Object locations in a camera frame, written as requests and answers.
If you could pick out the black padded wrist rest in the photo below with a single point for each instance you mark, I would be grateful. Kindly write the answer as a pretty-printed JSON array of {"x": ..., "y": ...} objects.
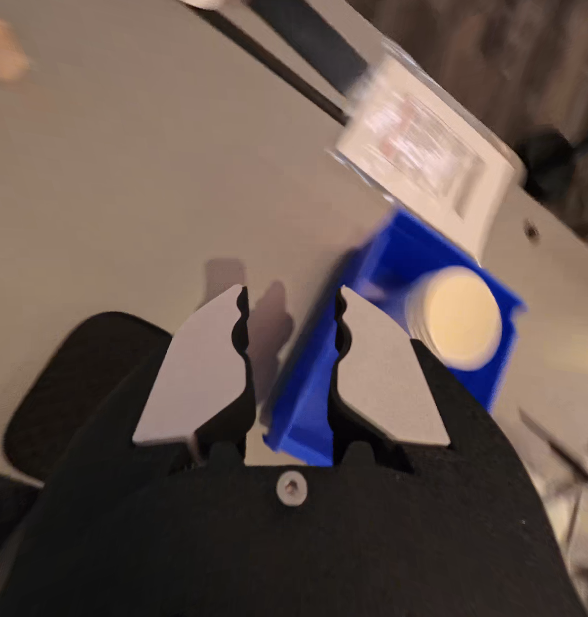
[{"x": 82, "y": 376}]

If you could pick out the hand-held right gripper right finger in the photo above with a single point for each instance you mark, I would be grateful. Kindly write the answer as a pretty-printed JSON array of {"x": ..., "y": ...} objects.
[{"x": 395, "y": 385}]

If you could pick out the metal table grommet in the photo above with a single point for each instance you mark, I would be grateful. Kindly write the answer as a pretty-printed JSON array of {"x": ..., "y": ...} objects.
[{"x": 531, "y": 231}]

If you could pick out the acrylic paper sign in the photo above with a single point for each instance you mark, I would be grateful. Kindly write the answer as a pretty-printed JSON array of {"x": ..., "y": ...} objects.
[{"x": 419, "y": 144}]

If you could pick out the blue plastic bin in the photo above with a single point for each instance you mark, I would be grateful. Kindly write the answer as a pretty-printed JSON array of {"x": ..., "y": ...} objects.
[{"x": 303, "y": 395}]

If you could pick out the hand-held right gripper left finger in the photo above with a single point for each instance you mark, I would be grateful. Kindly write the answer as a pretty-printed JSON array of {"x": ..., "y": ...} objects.
[{"x": 197, "y": 381}]

